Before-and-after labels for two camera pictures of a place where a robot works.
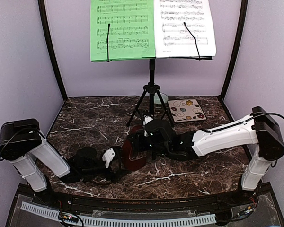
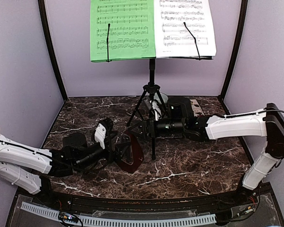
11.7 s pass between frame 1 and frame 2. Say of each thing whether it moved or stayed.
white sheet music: stayed
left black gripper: moved
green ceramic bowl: stayed
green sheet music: stayed
